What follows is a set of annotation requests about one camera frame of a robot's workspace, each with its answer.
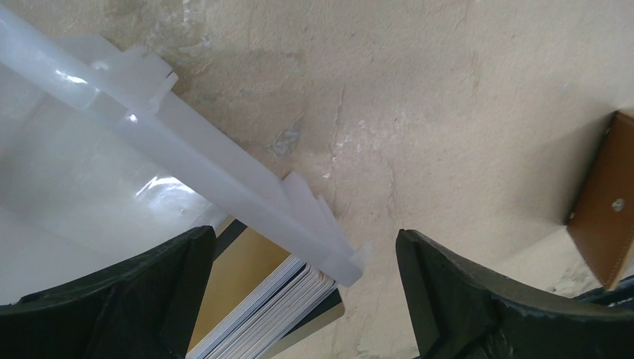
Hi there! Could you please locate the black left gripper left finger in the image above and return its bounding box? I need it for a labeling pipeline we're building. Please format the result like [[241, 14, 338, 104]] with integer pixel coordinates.
[[1, 226, 217, 358]]

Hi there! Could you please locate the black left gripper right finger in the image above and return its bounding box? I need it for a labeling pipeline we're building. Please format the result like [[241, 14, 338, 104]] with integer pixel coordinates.
[[396, 230, 633, 358]]

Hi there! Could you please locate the stack of white cards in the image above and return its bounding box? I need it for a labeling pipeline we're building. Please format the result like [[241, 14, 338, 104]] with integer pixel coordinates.
[[186, 254, 337, 358]]

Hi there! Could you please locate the brown leather card holder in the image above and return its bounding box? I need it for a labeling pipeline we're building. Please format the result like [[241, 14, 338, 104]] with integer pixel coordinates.
[[566, 109, 633, 290]]

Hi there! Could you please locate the gold black card in bin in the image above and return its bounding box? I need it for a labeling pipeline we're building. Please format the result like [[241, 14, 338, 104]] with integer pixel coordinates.
[[186, 218, 345, 358]]

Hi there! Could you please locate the clear plastic bin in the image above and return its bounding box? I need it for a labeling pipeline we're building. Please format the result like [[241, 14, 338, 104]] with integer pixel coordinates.
[[1, 7, 368, 304]]

